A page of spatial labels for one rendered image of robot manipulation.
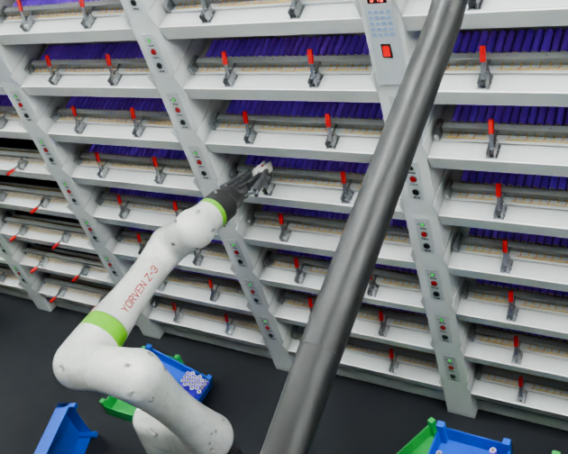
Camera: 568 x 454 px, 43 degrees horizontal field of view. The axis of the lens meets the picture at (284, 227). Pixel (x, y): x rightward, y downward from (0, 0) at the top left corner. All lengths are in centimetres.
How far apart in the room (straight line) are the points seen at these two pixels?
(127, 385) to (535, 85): 110
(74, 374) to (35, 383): 167
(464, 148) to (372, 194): 139
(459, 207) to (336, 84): 46
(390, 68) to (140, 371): 89
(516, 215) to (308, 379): 154
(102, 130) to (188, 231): 74
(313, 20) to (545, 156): 62
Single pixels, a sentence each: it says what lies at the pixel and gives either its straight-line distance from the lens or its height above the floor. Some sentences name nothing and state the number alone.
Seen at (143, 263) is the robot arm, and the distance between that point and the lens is 193.
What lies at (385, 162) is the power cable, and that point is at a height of 185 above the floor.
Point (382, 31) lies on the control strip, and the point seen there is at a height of 142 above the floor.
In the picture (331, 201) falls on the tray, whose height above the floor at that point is 89.
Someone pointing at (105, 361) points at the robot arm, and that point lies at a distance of 170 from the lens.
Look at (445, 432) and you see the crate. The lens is 213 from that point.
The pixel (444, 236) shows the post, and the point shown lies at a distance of 202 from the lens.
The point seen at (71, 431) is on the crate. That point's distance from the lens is 302.
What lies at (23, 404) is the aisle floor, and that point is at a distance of 336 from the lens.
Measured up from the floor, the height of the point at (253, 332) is 15.
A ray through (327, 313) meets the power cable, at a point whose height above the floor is 182.
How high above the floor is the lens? 210
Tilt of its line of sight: 36 degrees down
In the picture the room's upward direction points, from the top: 19 degrees counter-clockwise
